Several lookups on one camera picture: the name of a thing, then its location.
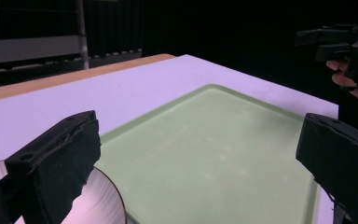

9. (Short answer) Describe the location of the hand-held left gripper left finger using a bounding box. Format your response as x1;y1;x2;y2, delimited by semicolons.
0;110;103;224

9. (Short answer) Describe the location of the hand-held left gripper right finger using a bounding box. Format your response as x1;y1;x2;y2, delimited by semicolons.
296;112;358;224

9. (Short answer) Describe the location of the silver metal bowl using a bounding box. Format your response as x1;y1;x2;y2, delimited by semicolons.
0;160;128;224

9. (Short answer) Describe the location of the white table sheet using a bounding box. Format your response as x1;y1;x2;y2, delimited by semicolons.
0;54;339;224

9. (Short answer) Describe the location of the grey horizontal board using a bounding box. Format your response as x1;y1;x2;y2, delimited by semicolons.
0;35;82;65

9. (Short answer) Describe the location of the metal stand pole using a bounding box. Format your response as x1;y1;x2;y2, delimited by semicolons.
75;0;90;70

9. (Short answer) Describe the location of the pale green tray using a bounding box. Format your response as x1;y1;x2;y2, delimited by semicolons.
93;83;320;224

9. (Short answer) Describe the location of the dark curtain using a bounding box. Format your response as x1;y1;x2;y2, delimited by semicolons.
83;0;144;59

